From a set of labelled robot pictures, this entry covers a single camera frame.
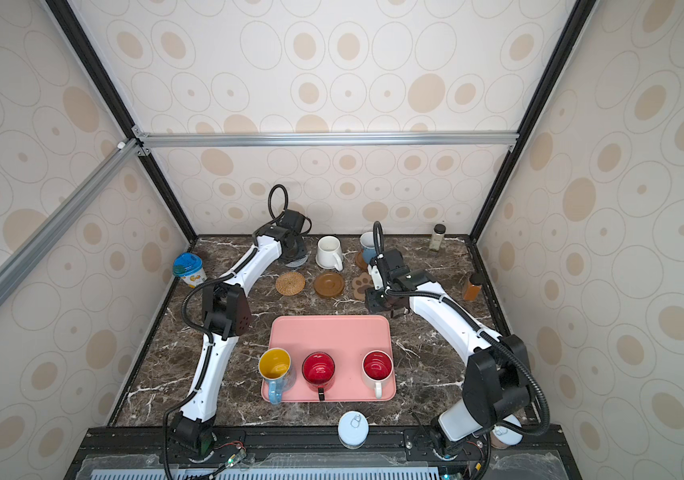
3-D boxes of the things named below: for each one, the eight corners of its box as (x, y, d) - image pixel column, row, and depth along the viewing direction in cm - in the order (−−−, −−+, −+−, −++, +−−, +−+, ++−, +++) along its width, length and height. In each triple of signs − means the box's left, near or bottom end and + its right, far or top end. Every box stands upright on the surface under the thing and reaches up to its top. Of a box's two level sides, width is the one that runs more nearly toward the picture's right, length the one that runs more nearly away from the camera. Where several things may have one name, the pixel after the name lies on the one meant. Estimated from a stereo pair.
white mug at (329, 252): (318, 273, 111) (315, 256, 103) (319, 252, 118) (317, 234, 110) (343, 273, 111) (342, 256, 103) (343, 252, 118) (343, 234, 110)
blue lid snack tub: (182, 289, 106) (168, 271, 98) (190, 271, 111) (177, 252, 103) (206, 289, 106) (194, 271, 98) (213, 271, 111) (202, 252, 103)
